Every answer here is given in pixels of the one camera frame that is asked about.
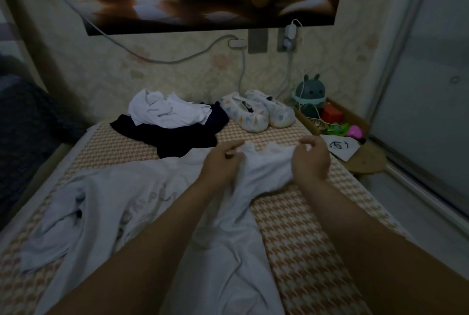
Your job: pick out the person's right hand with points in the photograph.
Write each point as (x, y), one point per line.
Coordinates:
(311, 158)

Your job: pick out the person's left hand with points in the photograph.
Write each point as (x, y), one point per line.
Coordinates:
(221, 166)

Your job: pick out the black garment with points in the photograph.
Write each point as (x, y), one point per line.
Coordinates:
(176, 135)

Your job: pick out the white polo shirt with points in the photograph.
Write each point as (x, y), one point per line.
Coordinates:
(168, 108)

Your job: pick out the white printed t-shirt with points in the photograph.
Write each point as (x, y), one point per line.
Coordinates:
(220, 267)

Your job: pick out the person's left forearm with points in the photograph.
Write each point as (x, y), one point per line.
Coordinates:
(139, 252)

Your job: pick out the person's right forearm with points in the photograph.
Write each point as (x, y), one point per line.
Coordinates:
(381, 245)

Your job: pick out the white printed card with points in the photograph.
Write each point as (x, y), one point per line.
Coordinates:
(341, 147)

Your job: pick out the green toy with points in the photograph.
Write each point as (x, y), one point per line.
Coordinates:
(337, 128)

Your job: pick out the red toy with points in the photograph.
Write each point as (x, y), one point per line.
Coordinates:
(332, 112)

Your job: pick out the pink ball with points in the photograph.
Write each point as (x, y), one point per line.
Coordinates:
(355, 132)

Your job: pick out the wooden bedside tray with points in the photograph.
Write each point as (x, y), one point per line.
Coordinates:
(370, 157)

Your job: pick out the teal round bunny lamp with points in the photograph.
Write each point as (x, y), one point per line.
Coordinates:
(310, 90)

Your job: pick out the white charger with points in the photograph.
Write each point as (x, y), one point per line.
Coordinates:
(290, 32)

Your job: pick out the grey sliding door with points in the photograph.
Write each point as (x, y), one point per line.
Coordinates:
(429, 84)

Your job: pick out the dark patterned bed cover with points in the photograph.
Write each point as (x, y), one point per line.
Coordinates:
(29, 142)

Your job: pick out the white wall plug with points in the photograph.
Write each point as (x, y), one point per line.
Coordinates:
(237, 43)

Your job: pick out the grey wall socket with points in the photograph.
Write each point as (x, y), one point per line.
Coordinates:
(257, 40)

